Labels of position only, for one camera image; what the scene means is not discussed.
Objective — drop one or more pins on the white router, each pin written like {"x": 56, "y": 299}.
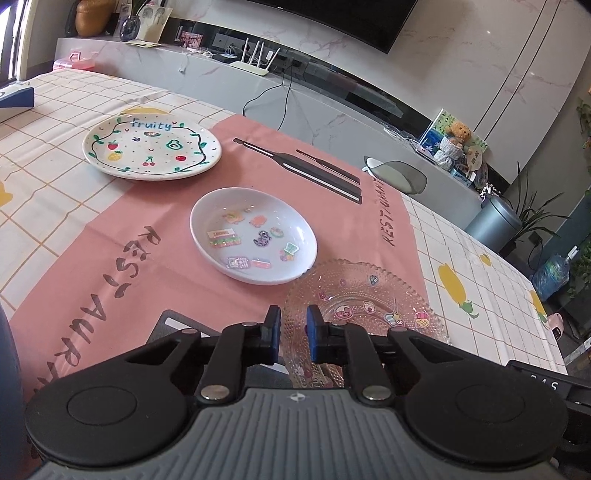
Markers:
{"x": 251, "y": 68}

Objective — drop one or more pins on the clear glass plate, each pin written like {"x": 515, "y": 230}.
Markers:
{"x": 369, "y": 295}

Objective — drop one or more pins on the pink storage box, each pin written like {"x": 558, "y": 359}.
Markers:
{"x": 69, "y": 63}

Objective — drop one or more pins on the white and blue box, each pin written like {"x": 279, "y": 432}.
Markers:
{"x": 18, "y": 99}

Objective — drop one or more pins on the blue water bottle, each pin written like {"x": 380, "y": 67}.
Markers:
{"x": 554, "y": 274}

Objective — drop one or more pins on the grey trash can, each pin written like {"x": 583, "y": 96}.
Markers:
{"x": 491, "y": 224}

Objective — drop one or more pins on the small black box device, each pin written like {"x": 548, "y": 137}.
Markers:
{"x": 224, "y": 57}

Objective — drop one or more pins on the small white sticker plate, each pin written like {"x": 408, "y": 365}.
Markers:
{"x": 249, "y": 203}

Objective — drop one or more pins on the paper sheets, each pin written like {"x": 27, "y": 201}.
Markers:
{"x": 142, "y": 43}

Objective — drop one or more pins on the white fruit-print plate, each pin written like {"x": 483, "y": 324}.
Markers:
{"x": 152, "y": 157}

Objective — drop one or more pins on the round beige paper fan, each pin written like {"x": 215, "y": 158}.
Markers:
{"x": 474, "y": 159}

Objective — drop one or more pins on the small black white figurine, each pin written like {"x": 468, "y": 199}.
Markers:
{"x": 487, "y": 193}

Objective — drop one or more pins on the white woven basket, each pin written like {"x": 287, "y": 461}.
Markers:
{"x": 449, "y": 152}

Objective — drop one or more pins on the long-leaf potted plant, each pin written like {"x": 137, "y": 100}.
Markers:
{"x": 531, "y": 217}

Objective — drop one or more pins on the pink photo card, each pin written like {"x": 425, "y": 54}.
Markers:
{"x": 191, "y": 40}

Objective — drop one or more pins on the grey marble TV console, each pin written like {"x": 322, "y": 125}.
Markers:
{"x": 231, "y": 92}

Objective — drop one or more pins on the pink printed placemat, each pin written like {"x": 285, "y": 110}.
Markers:
{"x": 152, "y": 207}

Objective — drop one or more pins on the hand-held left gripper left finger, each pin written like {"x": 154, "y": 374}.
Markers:
{"x": 272, "y": 334}

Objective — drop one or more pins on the pink space heater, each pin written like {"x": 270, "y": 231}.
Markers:
{"x": 555, "y": 325}

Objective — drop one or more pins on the brown teddy bear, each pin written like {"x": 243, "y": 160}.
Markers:
{"x": 461, "y": 133}

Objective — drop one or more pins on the white stool with grey backrest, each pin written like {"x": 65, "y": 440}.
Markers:
{"x": 401, "y": 177}

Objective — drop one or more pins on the leafy green houseplant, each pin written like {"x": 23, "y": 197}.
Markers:
{"x": 584, "y": 122}

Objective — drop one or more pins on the brown round vase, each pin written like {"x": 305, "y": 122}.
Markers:
{"x": 92, "y": 18}

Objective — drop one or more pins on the blue green painting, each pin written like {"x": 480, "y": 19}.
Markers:
{"x": 431, "y": 134}

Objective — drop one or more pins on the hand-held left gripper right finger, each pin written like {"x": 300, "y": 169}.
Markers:
{"x": 315, "y": 337}

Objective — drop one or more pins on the portrait drawing sheet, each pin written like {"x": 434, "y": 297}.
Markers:
{"x": 157, "y": 23}

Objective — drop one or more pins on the black television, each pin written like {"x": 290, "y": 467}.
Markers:
{"x": 346, "y": 18}

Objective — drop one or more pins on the plant in blue glass vase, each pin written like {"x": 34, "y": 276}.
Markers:
{"x": 130, "y": 28}

